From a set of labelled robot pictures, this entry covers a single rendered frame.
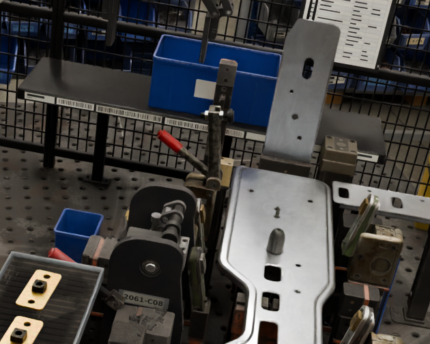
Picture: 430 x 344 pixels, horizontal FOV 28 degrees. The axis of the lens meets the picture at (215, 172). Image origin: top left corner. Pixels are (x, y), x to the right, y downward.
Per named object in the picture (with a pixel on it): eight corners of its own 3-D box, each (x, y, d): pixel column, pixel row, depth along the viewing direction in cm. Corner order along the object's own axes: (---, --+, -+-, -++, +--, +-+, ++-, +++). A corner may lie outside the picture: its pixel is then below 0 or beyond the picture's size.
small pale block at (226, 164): (207, 304, 197) (233, 166, 179) (192, 301, 197) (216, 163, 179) (209, 295, 200) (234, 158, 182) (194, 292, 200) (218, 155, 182)
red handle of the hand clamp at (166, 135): (220, 182, 172) (160, 132, 168) (212, 189, 173) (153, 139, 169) (222, 173, 176) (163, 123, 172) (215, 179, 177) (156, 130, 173)
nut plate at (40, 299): (41, 311, 115) (41, 304, 114) (14, 305, 115) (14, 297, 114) (62, 276, 122) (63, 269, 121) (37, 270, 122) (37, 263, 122)
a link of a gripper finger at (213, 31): (213, 1, 121) (234, 5, 121) (208, 35, 123) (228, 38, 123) (212, 4, 119) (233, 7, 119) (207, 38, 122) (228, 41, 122)
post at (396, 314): (437, 330, 201) (474, 228, 187) (391, 322, 201) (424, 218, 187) (434, 314, 207) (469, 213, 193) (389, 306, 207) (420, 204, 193)
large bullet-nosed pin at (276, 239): (280, 262, 165) (287, 234, 162) (264, 259, 165) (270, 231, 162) (281, 253, 168) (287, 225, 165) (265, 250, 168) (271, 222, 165)
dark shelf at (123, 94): (384, 166, 205) (388, 155, 203) (16, 99, 206) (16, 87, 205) (378, 127, 224) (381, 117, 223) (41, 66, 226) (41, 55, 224)
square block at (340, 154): (325, 282, 211) (359, 155, 194) (293, 276, 211) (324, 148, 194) (325, 264, 218) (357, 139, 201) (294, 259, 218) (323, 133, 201)
